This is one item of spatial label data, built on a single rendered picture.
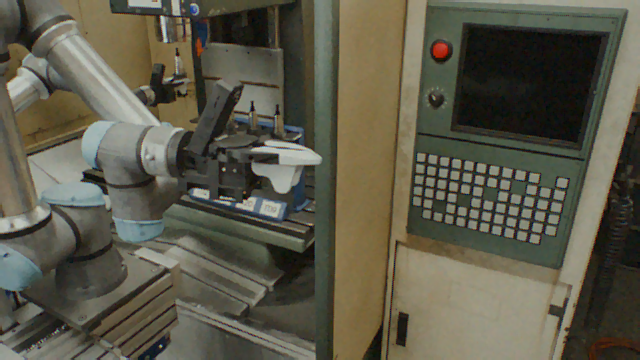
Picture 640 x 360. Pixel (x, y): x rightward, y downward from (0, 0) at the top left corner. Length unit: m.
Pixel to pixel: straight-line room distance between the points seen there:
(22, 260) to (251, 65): 1.71
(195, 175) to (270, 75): 1.73
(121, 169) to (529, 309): 1.29
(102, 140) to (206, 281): 1.17
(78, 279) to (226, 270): 0.86
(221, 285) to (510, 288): 0.99
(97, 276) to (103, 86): 0.43
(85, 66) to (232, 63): 1.65
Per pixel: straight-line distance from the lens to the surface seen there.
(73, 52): 0.94
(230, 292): 1.82
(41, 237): 1.00
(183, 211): 2.09
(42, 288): 1.24
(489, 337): 1.76
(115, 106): 0.91
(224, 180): 0.68
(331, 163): 1.06
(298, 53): 2.36
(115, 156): 0.76
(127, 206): 0.79
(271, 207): 1.87
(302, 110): 2.42
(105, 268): 1.14
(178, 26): 2.07
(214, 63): 2.60
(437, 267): 1.65
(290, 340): 1.49
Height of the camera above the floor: 1.83
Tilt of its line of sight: 25 degrees down
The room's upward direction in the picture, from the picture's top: straight up
